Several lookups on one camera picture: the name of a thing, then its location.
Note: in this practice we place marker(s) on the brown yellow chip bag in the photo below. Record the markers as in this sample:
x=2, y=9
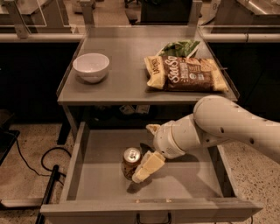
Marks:
x=170, y=73

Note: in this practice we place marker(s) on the black drawer handle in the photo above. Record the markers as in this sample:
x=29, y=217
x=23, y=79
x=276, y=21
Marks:
x=154, y=218

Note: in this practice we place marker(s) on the white horizontal rail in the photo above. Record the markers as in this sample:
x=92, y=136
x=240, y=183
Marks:
x=41, y=38

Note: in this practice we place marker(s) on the green snack bag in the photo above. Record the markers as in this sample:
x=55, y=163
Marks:
x=184, y=48

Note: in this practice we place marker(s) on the grey open drawer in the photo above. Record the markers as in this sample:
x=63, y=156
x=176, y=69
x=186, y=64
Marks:
x=197, y=187

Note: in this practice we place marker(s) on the orange soda can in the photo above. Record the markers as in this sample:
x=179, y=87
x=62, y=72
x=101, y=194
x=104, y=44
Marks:
x=131, y=159

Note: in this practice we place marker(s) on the grey counter cabinet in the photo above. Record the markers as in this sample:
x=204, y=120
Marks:
x=125, y=82

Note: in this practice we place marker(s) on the white ceramic bowl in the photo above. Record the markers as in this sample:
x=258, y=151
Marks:
x=91, y=67

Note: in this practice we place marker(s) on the black floor bar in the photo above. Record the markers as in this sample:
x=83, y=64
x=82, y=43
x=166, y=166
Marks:
x=48, y=193

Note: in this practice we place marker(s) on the dark object at left edge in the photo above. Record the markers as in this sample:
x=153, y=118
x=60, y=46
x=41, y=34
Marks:
x=7, y=136

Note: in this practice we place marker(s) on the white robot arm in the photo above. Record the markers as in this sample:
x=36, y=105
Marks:
x=214, y=120

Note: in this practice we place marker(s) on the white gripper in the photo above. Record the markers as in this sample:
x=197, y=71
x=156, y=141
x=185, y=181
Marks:
x=168, y=140

